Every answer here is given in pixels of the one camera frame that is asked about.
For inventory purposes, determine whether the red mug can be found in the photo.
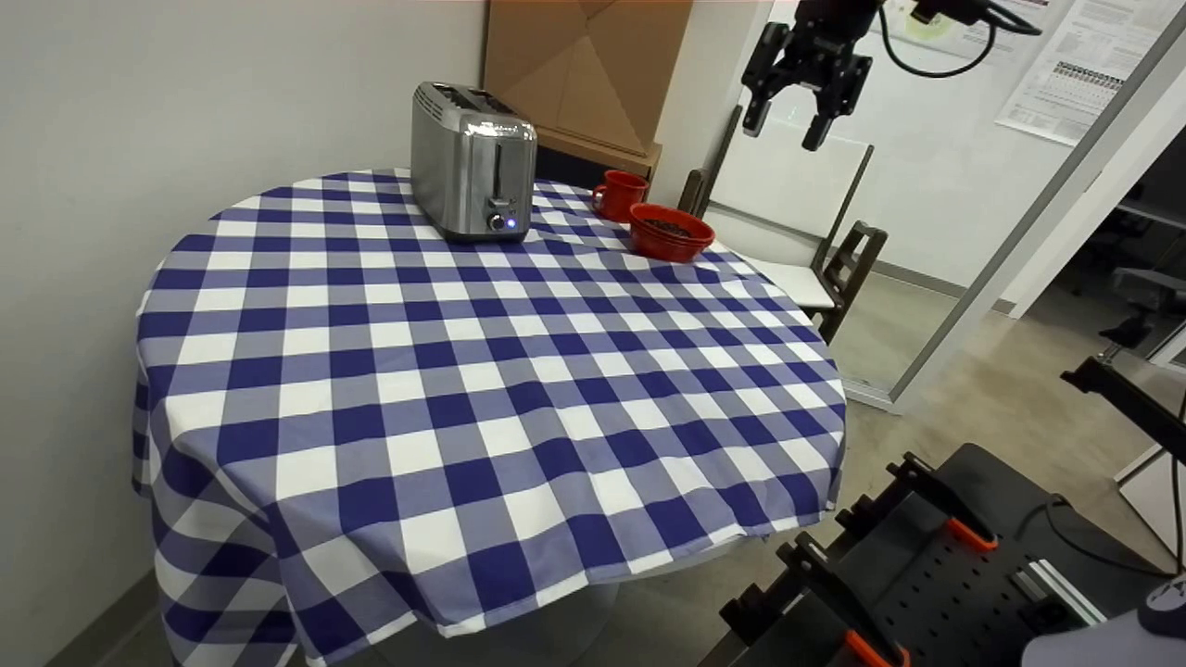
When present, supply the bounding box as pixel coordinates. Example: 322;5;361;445
590;168;652;227

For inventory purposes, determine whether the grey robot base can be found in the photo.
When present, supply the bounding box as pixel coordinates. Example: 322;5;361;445
1016;574;1186;667

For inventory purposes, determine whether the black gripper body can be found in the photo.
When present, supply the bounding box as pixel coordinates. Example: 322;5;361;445
776;0;884;93

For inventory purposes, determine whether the printed paper poster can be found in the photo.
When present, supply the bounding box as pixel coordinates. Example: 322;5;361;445
994;0;1186;150

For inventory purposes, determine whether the black clamp with orange handle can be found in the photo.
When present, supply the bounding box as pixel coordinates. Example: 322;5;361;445
721;532;916;667
833;449;1006;558

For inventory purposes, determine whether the aluminium frame post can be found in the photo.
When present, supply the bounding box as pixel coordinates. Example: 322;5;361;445
878;9;1186;414

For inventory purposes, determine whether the red bowl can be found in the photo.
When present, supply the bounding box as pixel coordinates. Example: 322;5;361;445
626;202;721;265

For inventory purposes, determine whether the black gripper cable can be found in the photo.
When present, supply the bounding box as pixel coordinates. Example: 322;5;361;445
875;0;1003;81

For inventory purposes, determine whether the tall cardboard box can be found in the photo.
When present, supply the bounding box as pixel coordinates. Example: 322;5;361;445
480;0;697;162

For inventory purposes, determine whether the cardboard box with dark band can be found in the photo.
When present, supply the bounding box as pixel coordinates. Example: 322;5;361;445
532;128;660;194

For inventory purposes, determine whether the blue white checkered tablecloth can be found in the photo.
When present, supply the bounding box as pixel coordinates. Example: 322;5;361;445
130;168;854;667

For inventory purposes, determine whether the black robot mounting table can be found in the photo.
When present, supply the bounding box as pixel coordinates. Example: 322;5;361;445
697;440;1186;667

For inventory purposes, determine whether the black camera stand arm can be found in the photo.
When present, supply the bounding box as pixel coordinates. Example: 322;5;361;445
1059;351;1186;467

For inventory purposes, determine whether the grey office chair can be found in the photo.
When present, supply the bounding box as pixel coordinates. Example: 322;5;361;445
1099;265;1186;351

